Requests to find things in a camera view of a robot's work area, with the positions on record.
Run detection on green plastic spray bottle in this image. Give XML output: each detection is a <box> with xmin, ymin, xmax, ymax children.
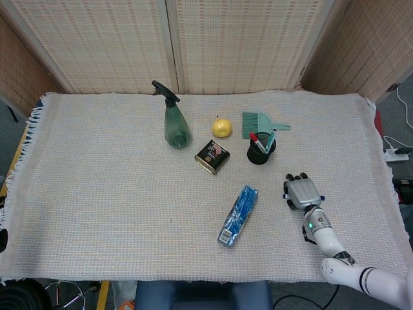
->
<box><xmin>151</xmin><ymin>80</ymin><xmax>192</xmax><ymax>150</ymax></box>

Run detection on red marker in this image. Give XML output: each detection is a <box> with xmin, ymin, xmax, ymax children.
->
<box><xmin>248</xmin><ymin>132</ymin><xmax>266</xmax><ymax>154</ymax></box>

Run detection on blue rectangular carton box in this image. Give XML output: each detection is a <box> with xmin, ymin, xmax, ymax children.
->
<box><xmin>216</xmin><ymin>185</ymin><xmax>259</xmax><ymax>249</ymax></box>

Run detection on yellow round fruit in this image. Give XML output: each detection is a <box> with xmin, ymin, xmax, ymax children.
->
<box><xmin>211</xmin><ymin>115</ymin><xmax>234</xmax><ymax>139</ymax></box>

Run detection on beige woven tablecloth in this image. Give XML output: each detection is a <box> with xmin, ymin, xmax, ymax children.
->
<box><xmin>0</xmin><ymin>89</ymin><xmax>413</xmax><ymax>290</ymax></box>

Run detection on black box on floor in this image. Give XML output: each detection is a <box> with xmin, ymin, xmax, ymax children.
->
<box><xmin>392</xmin><ymin>161</ymin><xmax>413</xmax><ymax>205</ymax></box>

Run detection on woven bamboo screen panel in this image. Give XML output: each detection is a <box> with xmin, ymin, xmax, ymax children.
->
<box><xmin>301</xmin><ymin>0</ymin><xmax>413</xmax><ymax>103</ymax></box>
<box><xmin>0</xmin><ymin>0</ymin><xmax>180</xmax><ymax>95</ymax></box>
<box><xmin>0</xmin><ymin>12</ymin><xmax>65</xmax><ymax>117</ymax></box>
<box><xmin>166</xmin><ymin>0</ymin><xmax>352</xmax><ymax>94</ymax></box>

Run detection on black pen cup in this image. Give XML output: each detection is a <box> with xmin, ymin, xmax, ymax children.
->
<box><xmin>247</xmin><ymin>132</ymin><xmax>277</xmax><ymax>166</ymax></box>

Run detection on black round stool seat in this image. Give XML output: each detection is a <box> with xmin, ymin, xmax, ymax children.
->
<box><xmin>0</xmin><ymin>279</ymin><xmax>52</xmax><ymax>310</ymax></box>

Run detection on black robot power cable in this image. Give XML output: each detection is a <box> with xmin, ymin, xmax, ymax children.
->
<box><xmin>272</xmin><ymin>284</ymin><xmax>340</xmax><ymax>310</ymax></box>

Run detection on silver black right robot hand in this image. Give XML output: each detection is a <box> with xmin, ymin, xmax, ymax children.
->
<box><xmin>283</xmin><ymin>172</ymin><xmax>323</xmax><ymax>214</ymax></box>

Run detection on blue padded chair seat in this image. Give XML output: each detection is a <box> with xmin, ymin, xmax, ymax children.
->
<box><xmin>134</xmin><ymin>280</ymin><xmax>272</xmax><ymax>310</ymax></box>

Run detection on white wall cable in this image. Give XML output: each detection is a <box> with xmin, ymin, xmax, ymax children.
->
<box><xmin>396</xmin><ymin>87</ymin><xmax>413</xmax><ymax>130</ymax></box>

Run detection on chrome stool base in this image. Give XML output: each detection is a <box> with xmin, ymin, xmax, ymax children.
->
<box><xmin>43</xmin><ymin>280</ymin><xmax>101</xmax><ymax>309</ymax></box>

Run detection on blue white marker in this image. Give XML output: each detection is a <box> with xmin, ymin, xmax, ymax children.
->
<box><xmin>283</xmin><ymin>193</ymin><xmax>326</xmax><ymax>201</ymax></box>

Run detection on teal small hand brush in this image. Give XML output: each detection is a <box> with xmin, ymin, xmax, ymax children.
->
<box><xmin>241</xmin><ymin>111</ymin><xmax>291</xmax><ymax>140</ymax></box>

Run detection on white power strip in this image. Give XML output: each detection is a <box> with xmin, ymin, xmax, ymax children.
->
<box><xmin>385</xmin><ymin>147</ymin><xmax>409</xmax><ymax>162</ymax></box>

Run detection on black luncheon meat tin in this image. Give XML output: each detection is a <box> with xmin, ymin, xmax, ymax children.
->
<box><xmin>194</xmin><ymin>139</ymin><xmax>231</xmax><ymax>176</ymax></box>

